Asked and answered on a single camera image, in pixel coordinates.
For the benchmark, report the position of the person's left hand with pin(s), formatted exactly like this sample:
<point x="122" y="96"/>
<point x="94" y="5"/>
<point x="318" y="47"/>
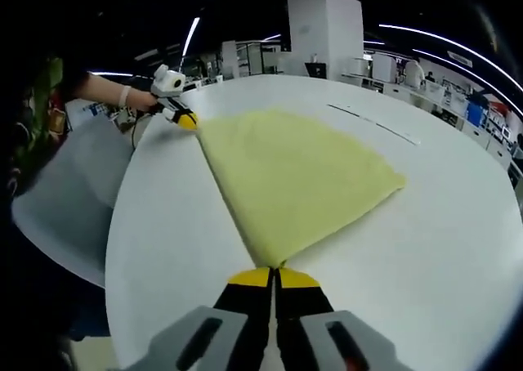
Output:
<point x="144" y="102"/>

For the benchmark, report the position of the person's printed shirt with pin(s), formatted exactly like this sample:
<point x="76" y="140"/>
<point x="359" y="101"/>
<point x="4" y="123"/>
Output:
<point x="37" y="101"/>

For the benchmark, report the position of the blue storage bin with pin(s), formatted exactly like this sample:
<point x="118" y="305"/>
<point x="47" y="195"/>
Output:
<point x="475" y="113"/>

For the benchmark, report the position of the black panel stand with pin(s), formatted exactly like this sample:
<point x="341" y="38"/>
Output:
<point x="316" y="70"/>

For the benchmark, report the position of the white square pillar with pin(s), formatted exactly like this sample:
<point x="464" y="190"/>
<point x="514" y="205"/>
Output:
<point x="327" y="28"/>

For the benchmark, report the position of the long ceiling light strip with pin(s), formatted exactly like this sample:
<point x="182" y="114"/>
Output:
<point x="449" y="40"/>
<point x="470" y="70"/>

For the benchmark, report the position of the grey office chair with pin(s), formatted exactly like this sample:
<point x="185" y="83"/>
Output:
<point x="69" y="199"/>

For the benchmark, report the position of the long white workbench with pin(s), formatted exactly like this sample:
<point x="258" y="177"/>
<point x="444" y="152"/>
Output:
<point x="449" y="109"/>

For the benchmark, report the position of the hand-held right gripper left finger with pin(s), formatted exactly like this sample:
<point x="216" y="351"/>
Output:
<point x="204" y="338"/>

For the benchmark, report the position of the white cabinet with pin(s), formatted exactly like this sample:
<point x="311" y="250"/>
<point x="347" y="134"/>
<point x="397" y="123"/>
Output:
<point x="385" y="66"/>

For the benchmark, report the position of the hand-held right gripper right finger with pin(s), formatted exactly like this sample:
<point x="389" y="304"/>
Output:
<point x="327" y="338"/>

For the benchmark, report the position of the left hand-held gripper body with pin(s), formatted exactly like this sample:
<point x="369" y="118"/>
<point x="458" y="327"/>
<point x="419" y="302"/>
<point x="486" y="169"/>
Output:
<point x="169" y="83"/>

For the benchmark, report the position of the yellow garment with dark sleeves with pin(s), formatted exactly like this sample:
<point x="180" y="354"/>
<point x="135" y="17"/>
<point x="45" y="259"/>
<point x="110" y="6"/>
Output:
<point x="294" y="175"/>

